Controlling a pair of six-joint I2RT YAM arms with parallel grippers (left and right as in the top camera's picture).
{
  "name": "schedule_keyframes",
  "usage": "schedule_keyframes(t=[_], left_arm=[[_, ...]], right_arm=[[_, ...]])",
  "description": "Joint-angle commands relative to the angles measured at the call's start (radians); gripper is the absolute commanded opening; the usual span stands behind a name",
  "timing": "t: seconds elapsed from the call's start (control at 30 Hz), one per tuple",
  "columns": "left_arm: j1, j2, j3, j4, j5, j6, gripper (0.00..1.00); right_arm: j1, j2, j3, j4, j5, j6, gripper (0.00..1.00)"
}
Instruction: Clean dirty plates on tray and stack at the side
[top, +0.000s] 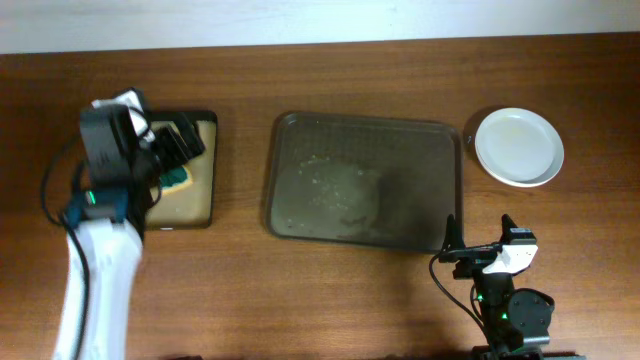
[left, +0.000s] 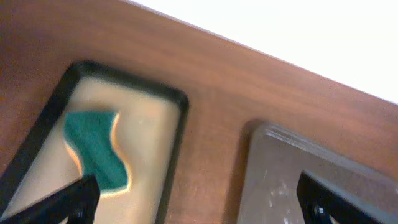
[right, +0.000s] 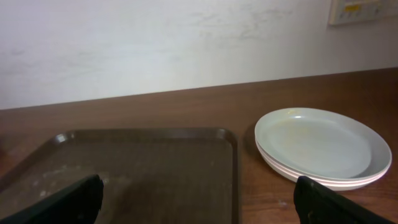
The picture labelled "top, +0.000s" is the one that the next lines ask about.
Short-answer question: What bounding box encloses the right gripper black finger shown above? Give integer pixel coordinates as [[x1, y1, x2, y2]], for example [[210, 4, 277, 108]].
[[442, 214, 466, 251], [500, 214, 517, 243]]

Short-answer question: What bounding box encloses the green and yellow sponge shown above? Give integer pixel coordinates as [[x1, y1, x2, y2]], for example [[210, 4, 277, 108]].
[[159, 166, 193, 194]]

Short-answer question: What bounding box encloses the light grey plate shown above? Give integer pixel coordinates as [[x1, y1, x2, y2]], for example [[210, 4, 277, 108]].
[[474, 108, 565, 188]]

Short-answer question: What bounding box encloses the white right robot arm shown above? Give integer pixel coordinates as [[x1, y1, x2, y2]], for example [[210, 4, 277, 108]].
[[430, 214, 555, 359]]

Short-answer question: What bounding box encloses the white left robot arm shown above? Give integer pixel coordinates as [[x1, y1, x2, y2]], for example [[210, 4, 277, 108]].
[[52, 104, 206, 359]]

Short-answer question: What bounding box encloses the black tray with soapy water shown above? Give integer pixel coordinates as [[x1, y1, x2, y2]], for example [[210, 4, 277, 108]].
[[146, 111, 217, 230]]

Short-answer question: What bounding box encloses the dark brown serving tray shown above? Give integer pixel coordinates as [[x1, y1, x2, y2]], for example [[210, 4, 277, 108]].
[[264, 112, 464, 253]]

